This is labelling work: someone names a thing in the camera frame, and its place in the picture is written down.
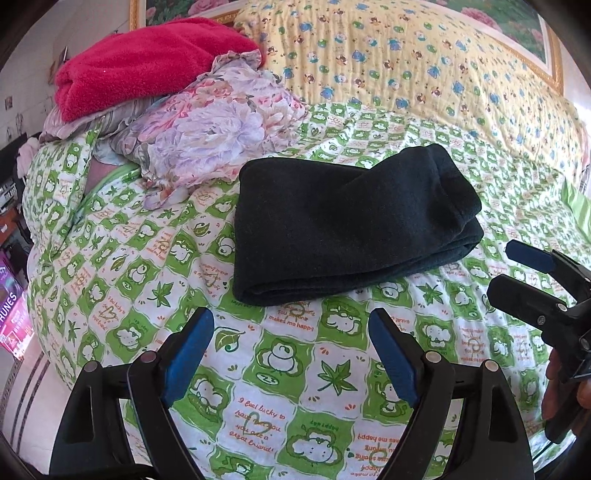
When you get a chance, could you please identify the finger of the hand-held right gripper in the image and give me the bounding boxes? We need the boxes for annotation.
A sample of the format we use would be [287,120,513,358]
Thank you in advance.
[505,239,560,278]
[487,274,574,332]

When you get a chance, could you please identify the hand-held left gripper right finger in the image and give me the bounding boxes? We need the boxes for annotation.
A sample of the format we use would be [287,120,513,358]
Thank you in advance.
[368,308,551,480]

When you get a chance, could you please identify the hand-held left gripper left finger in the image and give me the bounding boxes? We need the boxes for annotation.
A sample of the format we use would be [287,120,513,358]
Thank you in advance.
[48,306,216,480]

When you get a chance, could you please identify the black pants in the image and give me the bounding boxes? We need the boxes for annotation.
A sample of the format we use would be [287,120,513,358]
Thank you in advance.
[232,143,485,306]

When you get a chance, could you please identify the person's right hand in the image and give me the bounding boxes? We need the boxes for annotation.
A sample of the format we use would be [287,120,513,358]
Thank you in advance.
[541,351,591,422]

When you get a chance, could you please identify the green printed bed sheet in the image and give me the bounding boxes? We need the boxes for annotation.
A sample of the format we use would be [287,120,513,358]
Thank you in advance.
[21,99,591,480]

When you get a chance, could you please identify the purple printed box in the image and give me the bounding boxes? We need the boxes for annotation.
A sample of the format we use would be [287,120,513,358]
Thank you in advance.
[0,256,34,361]

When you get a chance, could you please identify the yellow printed blanket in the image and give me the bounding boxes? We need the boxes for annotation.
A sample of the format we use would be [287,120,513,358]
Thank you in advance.
[233,0,589,153]

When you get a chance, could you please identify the floral quilt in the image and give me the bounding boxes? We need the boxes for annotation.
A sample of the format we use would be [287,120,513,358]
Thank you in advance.
[95,51,310,210]

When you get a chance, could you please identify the grey striped cloth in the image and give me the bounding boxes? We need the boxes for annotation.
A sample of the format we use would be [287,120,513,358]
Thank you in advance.
[39,99,139,145]

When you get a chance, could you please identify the pink cloth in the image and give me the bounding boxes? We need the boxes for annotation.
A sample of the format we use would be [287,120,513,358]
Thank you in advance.
[17,135,44,178]

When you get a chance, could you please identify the red fleece blanket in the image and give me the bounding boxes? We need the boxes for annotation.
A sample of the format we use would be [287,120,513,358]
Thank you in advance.
[54,17,264,124]

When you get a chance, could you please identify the framed landscape wall picture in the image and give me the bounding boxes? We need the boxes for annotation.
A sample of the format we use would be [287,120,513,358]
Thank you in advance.
[129,0,565,90]

